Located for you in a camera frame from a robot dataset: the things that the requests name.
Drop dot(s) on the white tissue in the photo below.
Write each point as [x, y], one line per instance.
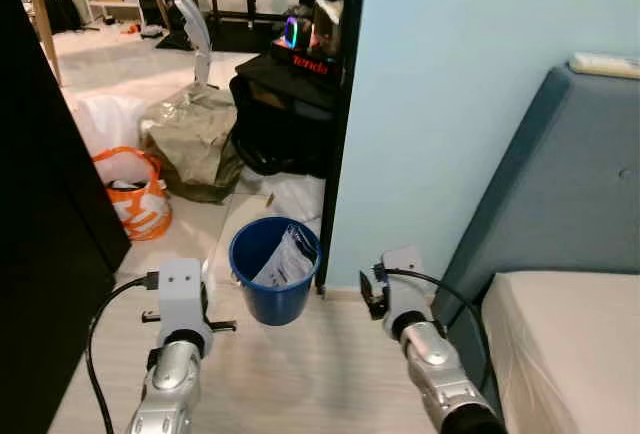
[208, 272]

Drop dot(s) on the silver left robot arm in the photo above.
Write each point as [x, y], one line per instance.
[170, 384]

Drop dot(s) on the white robot arm on stand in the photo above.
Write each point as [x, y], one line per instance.
[195, 34]

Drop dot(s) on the blue plastic bucket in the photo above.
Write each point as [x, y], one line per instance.
[270, 304]

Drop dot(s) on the crinkled plastic wrapper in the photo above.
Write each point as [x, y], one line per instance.
[285, 264]

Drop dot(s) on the dark blue bed base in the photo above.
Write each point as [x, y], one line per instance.
[462, 344]

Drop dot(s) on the small white plastic bag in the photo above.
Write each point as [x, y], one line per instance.
[300, 194]

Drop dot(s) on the orange and white bag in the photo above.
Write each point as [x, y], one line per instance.
[145, 216]

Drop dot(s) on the olive green sack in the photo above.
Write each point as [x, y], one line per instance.
[200, 144]

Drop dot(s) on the black fabric bag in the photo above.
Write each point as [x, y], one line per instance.
[290, 114]

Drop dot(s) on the mattress with beige sheet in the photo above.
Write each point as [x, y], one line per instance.
[570, 354]

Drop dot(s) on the blue fabric headboard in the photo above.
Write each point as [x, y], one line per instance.
[560, 184]

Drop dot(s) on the large white plastic bag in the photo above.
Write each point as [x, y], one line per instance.
[105, 119]

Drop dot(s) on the black box with red lettering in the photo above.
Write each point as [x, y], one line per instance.
[305, 64]

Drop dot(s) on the white remote control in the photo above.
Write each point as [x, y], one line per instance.
[605, 64]

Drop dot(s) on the black backpack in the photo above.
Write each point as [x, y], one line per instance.
[62, 9]

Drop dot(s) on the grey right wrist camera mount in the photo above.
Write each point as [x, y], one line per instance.
[405, 289]

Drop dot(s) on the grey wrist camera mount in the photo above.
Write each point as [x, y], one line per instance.
[405, 289]
[180, 294]

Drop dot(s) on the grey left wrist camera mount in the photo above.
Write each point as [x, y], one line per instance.
[180, 294]

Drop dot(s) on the black door frame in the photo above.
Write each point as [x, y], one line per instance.
[345, 74]

